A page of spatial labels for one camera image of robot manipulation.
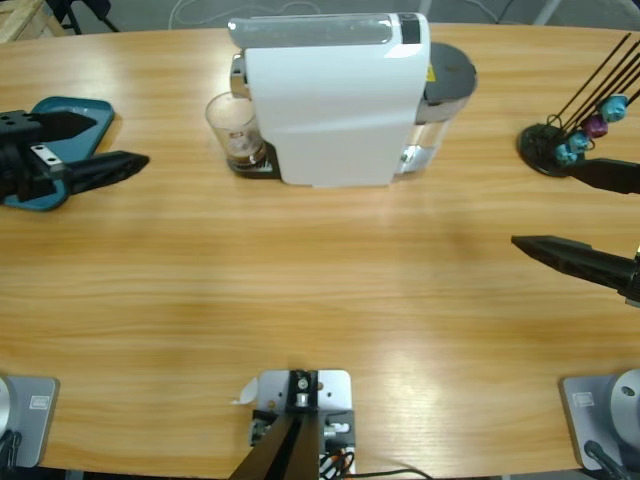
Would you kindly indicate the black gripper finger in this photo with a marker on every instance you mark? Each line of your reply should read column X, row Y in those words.
column 607, row 174
column 575, row 257

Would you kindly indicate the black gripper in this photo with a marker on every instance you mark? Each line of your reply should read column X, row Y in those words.
column 20, row 170

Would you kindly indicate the clear glass cup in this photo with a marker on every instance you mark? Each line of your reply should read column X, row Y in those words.
column 230, row 120

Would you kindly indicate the silver coffee machine lever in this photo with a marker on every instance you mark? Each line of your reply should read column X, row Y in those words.
column 310, row 31

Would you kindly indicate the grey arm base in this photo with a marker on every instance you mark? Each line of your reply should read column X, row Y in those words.
column 585, row 415
column 35, row 410

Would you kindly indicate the light blue coffee capsule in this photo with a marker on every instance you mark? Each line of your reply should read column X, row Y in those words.
column 580, row 141
column 565, row 153

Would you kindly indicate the purple coffee capsule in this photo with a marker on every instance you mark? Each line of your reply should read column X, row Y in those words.
column 596, row 126

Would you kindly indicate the teal coffee capsule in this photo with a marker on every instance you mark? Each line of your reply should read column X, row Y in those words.
column 614, row 107

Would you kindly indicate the white capsule coffee machine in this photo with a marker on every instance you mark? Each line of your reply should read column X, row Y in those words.
column 330, row 110

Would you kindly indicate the teal plastic tray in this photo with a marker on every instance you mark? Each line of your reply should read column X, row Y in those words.
column 85, row 142

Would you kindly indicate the black capsule holder with rods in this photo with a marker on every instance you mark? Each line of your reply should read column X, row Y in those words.
column 535, row 145

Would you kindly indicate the black chair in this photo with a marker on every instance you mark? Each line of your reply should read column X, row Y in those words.
column 85, row 6

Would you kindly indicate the clear water tank grey lid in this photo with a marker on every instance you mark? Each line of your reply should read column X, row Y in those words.
column 447, row 70

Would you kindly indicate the chrome drip tray grate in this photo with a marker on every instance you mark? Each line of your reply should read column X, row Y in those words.
column 265, row 174

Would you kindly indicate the white metal furniture leg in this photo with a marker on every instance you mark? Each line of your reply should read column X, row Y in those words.
column 426, row 6

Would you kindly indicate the white tape tag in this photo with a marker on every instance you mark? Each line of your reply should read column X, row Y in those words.
column 247, row 392

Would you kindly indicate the white metal table frame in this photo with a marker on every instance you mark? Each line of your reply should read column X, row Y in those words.
column 547, row 12

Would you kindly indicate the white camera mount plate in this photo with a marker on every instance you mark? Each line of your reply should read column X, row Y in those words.
column 335, row 387

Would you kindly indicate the black mount clamp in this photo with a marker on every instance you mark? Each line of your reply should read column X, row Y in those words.
column 261, row 427
column 345, row 420

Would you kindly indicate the black camera post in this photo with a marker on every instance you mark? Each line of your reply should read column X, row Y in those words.
column 285, row 450

